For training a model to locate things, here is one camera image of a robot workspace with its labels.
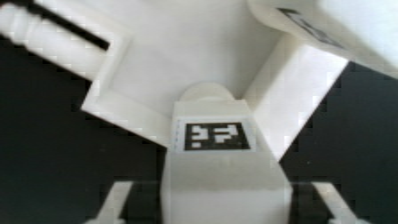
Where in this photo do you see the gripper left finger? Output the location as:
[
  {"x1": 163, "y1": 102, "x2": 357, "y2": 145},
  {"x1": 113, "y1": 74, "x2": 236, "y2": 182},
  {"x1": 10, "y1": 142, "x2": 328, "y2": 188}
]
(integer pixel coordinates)
[{"x1": 81, "y1": 180, "x2": 161, "y2": 224}]

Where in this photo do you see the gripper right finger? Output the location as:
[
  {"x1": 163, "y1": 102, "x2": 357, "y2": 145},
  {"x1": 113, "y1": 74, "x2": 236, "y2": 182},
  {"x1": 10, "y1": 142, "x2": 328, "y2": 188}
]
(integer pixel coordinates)
[{"x1": 291, "y1": 182, "x2": 371, "y2": 224}]

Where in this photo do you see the white chair leg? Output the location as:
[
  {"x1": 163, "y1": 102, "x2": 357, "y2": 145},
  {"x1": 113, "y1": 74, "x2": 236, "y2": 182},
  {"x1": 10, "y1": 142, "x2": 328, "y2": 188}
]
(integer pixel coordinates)
[
  {"x1": 159, "y1": 83, "x2": 293, "y2": 224},
  {"x1": 246, "y1": 0, "x2": 398, "y2": 79}
]

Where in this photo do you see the white chair seat part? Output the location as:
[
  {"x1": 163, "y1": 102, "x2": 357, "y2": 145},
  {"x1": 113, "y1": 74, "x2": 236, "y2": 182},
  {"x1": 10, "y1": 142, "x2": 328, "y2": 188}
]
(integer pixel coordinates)
[{"x1": 0, "y1": 0, "x2": 348, "y2": 154}]

